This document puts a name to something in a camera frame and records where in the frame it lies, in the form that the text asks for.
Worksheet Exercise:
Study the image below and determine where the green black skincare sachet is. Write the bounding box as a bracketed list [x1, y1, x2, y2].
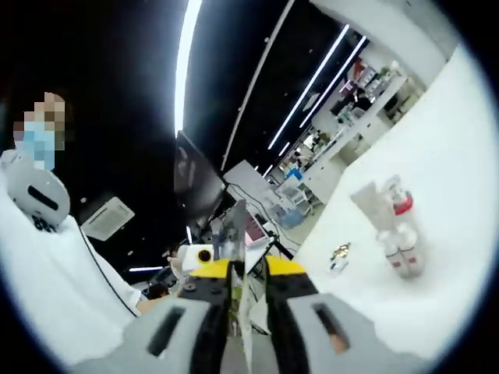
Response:
[221, 198, 274, 374]

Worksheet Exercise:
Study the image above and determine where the white skincare tube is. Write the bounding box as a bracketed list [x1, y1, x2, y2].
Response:
[349, 180, 391, 231]

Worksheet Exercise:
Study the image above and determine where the black monitor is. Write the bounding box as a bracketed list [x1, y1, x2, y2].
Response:
[173, 130, 228, 231]

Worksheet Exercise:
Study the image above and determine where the thin ceiling light strip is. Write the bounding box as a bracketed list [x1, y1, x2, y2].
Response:
[267, 23, 351, 151]
[299, 35, 368, 129]

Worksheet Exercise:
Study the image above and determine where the white skincare bottle red collar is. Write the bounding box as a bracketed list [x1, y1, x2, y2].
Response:
[384, 175, 420, 273]

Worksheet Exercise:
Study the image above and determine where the white office chair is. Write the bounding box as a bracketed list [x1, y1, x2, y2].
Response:
[288, 182, 313, 207]

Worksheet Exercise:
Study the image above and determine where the wide ceiling light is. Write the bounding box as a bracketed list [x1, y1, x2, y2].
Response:
[172, 0, 204, 137]

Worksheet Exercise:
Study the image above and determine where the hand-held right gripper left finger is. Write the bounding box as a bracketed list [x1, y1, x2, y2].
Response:
[73, 259, 235, 374]

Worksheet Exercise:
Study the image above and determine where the blue water jug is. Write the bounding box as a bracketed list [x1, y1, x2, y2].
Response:
[280, 212, 302, 230]

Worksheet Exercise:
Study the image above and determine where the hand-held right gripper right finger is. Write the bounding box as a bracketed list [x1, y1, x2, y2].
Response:
[264, 255, 429, 374]

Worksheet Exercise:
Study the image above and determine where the grey round chest device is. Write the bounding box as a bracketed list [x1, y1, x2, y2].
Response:
[5, 155, 72, 235]

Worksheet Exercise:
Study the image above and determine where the white skincare sachet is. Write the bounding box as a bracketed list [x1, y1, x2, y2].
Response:
[329, 256, 350, 274]

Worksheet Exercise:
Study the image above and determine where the ceiling air conditioner unit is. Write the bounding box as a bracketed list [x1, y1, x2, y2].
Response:
[80, 196, 136, 242]

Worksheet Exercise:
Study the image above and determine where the gold foil skincare sachet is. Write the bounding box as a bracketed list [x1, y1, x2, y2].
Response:
[330, 242, 352, 259]

